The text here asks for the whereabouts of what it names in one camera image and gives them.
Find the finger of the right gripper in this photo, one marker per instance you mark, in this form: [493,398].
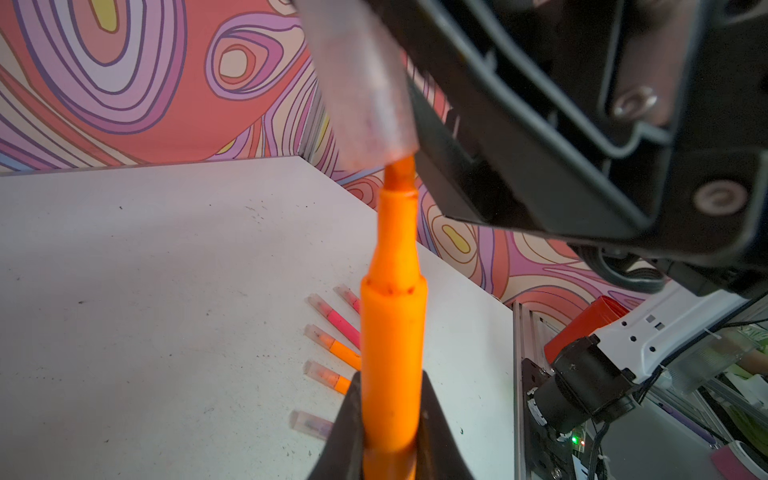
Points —
[694,191]

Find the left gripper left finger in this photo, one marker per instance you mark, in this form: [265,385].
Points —
[342,456]

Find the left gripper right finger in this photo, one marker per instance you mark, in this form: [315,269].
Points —
[438,455]

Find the purple marker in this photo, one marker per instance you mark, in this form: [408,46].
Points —
[310,424]

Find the orange marker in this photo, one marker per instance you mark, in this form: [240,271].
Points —
[326,377]
[336,348]
[393,313]

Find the pink marker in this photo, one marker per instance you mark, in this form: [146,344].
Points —
[349,297]
[335,319]

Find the clear cap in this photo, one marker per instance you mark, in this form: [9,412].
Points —
[362,80]

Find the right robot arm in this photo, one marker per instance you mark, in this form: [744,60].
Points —
[595,377]

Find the red bucket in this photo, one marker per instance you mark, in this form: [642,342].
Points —
[601,312]

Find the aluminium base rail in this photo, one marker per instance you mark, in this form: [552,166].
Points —
[537,454]

